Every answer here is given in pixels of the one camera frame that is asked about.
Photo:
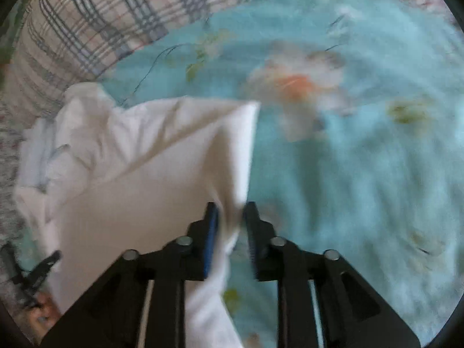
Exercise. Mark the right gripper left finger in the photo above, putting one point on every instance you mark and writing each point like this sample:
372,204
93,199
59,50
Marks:
189,257

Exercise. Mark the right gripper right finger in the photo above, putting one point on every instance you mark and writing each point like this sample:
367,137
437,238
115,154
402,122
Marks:
266,249

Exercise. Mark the white large garment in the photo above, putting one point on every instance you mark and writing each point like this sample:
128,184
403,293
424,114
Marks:
100,179

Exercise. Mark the person's left hand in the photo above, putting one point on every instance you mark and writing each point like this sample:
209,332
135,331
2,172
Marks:
44,317

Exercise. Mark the teal floral bed sheet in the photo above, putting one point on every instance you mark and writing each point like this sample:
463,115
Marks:
358,143

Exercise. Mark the floral pink pillow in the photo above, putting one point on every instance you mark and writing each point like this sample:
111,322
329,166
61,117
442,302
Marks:
12,223

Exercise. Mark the plaid pillow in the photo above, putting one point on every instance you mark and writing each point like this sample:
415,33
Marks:
47,45

